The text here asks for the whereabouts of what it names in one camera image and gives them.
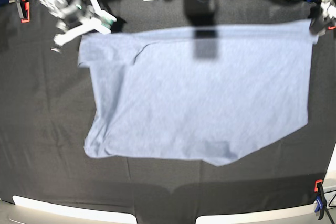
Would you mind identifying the red clamp top left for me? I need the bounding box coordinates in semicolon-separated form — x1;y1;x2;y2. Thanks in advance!
15;0;30;23

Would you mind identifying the clamp bottom right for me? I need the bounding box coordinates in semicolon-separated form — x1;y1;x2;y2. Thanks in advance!
314;179;327;220

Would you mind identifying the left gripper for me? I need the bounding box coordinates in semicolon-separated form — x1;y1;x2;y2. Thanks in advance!
309;6;335;36

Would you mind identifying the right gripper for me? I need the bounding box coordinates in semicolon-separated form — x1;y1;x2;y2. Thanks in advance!
51;0;110;52

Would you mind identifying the black table cloth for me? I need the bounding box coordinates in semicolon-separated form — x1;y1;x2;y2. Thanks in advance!
1;1;335;223

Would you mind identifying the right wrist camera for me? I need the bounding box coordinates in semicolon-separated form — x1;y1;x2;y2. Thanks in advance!
99;10;117;29

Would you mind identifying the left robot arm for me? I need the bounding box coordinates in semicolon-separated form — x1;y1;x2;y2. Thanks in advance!
309;0;335;36

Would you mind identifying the light blue t-shirt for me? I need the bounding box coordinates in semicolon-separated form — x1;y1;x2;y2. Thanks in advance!
78;19;318;166

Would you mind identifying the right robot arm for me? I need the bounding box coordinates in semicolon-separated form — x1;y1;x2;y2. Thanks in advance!
39;0;117;52

